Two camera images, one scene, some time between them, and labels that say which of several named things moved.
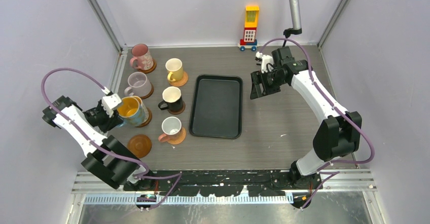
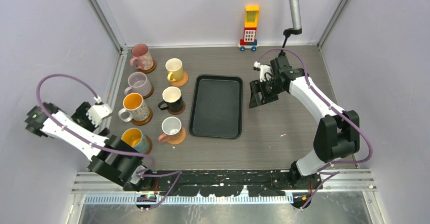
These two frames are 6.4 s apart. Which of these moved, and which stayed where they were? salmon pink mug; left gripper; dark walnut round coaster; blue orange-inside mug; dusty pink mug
Moved: blue orange-inside mug; left gripper
Stayed: dark walnut round coaster; salmon pink mug; dusty pink mug
